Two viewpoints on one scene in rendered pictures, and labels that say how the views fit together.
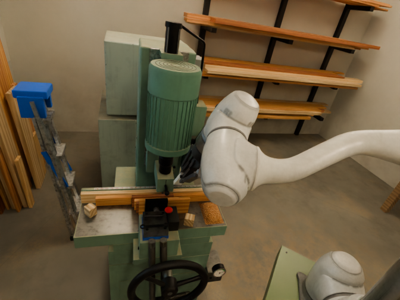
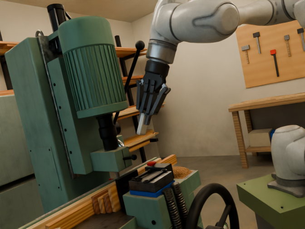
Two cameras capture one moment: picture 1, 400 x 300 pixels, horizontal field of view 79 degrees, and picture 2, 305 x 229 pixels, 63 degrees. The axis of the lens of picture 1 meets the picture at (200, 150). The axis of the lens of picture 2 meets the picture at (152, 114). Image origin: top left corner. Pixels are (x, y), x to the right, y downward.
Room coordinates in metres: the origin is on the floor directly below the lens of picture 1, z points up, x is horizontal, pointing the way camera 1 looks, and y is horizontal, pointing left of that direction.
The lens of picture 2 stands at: (-0.01, 0.44, 1.22)
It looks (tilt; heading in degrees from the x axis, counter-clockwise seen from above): 4 degrees down; 329
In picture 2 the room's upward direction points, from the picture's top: 12 degrees counter-clockwise
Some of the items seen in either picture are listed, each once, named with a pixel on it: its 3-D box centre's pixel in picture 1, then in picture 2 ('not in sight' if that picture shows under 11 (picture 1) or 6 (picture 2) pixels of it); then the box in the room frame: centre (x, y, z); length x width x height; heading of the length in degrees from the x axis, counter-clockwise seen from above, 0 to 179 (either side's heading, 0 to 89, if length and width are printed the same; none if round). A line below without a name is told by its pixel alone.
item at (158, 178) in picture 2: (161, 221); (154, 177); (0.62, 0.09, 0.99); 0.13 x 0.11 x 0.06; 109
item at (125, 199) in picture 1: (169, 197); (128, 186); (0.83, 0.09, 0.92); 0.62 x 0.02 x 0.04; 109
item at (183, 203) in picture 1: (164, 206); (134, 186); (0.75, 0.10, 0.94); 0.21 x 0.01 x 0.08; 109
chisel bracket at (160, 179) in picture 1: (163, 176); (111, 160); (0.84, 0.13, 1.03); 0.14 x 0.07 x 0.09; 19
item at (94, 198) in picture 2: (152, 200); (115, 193); (0.79, 0.16, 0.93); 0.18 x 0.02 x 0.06; 109
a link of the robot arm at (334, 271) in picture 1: (336, 278); (292, 150); (0.62, -0.62, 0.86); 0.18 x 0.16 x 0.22; 178
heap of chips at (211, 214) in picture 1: (211, 211); (174, 170); (0.80, -0.10, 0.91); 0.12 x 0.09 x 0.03; 19
